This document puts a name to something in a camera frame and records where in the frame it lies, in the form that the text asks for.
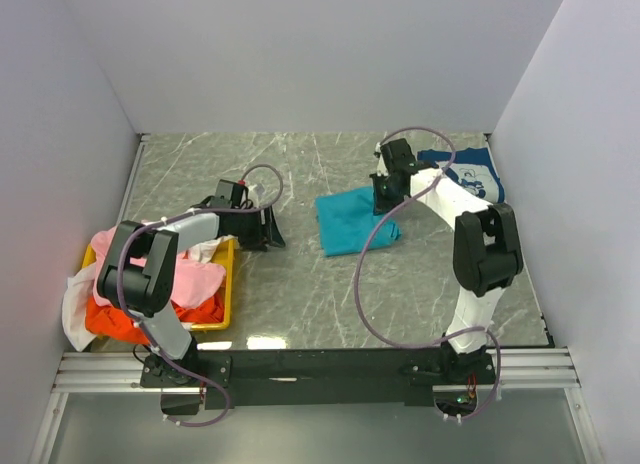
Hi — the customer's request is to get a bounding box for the orange t shirt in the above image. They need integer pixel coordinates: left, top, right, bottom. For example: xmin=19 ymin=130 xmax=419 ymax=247
xmin=85 ymin=294 xmax=230 ymax=346

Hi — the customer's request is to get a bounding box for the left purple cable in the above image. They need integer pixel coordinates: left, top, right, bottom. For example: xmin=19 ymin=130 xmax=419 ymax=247
xmin=116 ymin=163 xmax=284 ymax=429

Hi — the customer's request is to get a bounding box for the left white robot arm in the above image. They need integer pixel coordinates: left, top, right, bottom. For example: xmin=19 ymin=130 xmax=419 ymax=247
xmin=96 ymin=180 xmax=285 ymax=386

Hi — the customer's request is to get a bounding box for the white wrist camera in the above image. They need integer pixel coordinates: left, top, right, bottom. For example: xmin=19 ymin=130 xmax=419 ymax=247
xmin=211 ymin=179 xmax=258 ymax=209
xmin=374 ymin=140 xmax=397 ymax=176

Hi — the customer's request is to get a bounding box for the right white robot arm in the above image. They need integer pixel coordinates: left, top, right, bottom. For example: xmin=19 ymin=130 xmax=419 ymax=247
xmin=371 ymin=139 xmax=524 ymax=383

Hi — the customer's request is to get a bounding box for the black base beam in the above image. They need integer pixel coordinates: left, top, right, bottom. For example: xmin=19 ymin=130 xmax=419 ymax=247
xmin=140 ymin=346 xmax=496 ymax=410

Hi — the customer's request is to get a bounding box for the pink t shirt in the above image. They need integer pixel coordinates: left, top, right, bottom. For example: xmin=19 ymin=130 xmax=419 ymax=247
xmin=90 ymin=227 xmax=231 ymax=310

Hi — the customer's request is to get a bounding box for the teal t shirt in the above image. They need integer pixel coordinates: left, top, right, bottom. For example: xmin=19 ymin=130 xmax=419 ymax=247
xmin=315 ymin=186 xmax=382 ymax=257

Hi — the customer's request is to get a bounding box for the yellow plastic bin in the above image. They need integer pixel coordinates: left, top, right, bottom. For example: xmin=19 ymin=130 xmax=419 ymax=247
xmin=81 ymin=236 xmax=236 ymax=331

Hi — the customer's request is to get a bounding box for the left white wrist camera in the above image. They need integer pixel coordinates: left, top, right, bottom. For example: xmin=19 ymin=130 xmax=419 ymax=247
xmin=211 ymin=179 xmax=258 ymax=209

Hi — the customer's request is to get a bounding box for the white t shirt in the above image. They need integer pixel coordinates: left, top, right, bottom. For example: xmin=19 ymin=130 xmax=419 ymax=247
xmin=62 ymin=243 xmax=211 ymax=351

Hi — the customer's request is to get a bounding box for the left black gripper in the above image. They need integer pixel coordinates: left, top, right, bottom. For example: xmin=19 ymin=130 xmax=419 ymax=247
xmin=232 ymin=204 xmax=285 ymax=252

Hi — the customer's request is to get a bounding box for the folded navy printed t shirt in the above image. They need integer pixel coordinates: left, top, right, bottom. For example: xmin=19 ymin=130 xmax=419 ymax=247
xmin=446 ymin=147 xmax=505 ymax=204

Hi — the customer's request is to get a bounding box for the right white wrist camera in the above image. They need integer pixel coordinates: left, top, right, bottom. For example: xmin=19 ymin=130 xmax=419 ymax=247
xmin=374 ymin=140 xmax=397 ymax=176

